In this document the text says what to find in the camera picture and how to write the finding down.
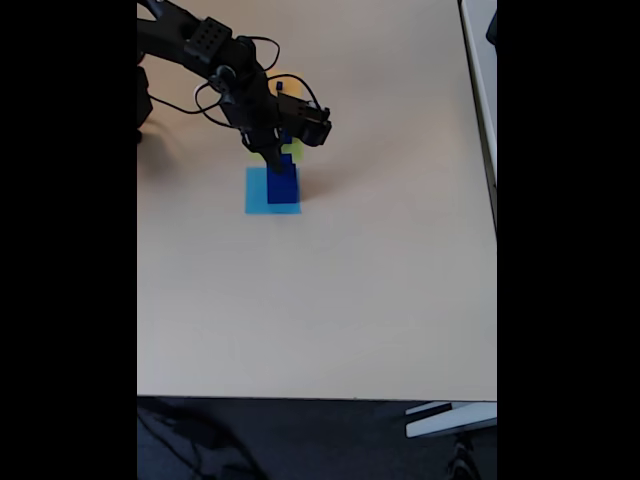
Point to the small blue cube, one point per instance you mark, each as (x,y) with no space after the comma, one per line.
(289,162)

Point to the medium blue cube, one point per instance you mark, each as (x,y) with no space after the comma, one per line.
(287,136)

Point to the large blue cube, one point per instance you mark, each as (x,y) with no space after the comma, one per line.
(282,190)

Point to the green paper square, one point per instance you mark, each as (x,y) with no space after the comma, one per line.
(297,150)

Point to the light blue paper square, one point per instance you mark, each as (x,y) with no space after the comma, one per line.
(255,192)

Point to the orange paper square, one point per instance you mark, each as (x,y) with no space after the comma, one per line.
(292,85)

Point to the white neighbouring table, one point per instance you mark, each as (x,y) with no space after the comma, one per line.
(480,50)

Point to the dark blue object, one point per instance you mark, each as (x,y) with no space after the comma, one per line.
(493,27)

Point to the white table foot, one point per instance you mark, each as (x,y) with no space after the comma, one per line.
(450,422)

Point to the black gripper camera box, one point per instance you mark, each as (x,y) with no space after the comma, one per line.
(307,125)

